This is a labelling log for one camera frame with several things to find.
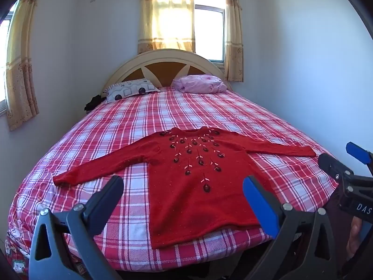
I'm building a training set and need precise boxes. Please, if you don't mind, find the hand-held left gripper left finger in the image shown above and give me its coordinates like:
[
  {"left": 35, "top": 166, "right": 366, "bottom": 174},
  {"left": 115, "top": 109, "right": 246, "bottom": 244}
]
[{"left": 28, "top": 175, "right": 125, "bottom": 280}]

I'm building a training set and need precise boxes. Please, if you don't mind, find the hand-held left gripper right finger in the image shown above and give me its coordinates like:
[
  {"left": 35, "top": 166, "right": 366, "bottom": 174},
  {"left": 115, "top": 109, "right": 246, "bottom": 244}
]
[{"left": 243, "top": 176, "right": 339, "bottom": 280}]

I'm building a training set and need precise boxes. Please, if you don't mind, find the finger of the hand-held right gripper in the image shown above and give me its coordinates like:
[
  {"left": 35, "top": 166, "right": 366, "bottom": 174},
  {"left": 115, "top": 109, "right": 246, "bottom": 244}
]
[
  {"left": 346, "top": 142, "right": 373, "bottom": 178},
  {"left": 318, "top": 153, "right": 355, "bottom": 182}
]

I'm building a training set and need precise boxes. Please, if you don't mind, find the red embroidered sweater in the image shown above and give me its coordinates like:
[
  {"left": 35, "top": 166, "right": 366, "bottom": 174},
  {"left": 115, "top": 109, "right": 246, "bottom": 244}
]
[{"left": 52, "top": 126, "right": 317, "bottom": 250}]

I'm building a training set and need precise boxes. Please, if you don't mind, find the bed with red plaid sheet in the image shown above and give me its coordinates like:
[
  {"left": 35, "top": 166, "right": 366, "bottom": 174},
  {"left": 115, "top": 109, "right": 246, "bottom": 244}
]
[{"left": 7, "top": 86, "right": 347, "bottom": 272}]

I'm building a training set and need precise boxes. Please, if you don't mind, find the dark cloth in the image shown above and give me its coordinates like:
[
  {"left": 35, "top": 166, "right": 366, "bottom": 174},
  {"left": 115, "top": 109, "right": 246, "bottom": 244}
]
[{"left": 84, "top": 95, "right": 104, "bottom": 113}]

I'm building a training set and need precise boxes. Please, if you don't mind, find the white patterned pillow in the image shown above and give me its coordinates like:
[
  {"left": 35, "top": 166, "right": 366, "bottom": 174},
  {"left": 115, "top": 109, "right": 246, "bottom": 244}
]
[{"left": 102, "top": 79, "right": 161, "bottom": 103}]

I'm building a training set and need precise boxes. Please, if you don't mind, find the printed red blanket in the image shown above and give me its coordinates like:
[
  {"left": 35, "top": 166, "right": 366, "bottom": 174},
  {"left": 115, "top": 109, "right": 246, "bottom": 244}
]
[{"left": 4, "top": 230, "right": 33, "bottom": 275}]

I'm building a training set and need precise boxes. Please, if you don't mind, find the pink floral pillow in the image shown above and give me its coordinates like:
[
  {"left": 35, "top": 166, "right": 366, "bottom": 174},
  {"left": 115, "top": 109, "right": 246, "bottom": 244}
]
[{"left": 171, "top": 75, "right": 228, "bottom": 94}]

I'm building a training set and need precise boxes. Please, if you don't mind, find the long yellow side curtain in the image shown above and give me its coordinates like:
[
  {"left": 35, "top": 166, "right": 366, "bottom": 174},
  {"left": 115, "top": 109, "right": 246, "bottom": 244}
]
[{"left": 5, "top": 0, "right": 48, "bottom": 132}]

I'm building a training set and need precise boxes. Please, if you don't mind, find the narrow yellow curtain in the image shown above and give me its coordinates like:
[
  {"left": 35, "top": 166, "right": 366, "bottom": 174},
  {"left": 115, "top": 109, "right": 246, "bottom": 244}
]
[{"left": 222, "top": 0, "right": 244, "bottom": 83}]

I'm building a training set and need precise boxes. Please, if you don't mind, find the side window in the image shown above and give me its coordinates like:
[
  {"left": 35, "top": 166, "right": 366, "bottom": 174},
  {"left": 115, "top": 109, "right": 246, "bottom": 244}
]
[{"left": 0, "top": 0, "right": 18, "bottom": 115}]

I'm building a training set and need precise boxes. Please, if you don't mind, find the window behind headboard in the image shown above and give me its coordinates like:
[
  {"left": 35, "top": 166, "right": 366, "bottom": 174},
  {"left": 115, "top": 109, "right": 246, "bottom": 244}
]
[{"left": 193, "top": 0, "right": 227, "bottom": 63}]

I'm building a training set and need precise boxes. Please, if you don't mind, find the wide yellow curtain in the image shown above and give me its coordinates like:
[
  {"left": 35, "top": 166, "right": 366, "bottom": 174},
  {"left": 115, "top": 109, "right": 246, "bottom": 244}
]
[{"left": 138, "top": 0, "right": 196, "bottom": 55}]

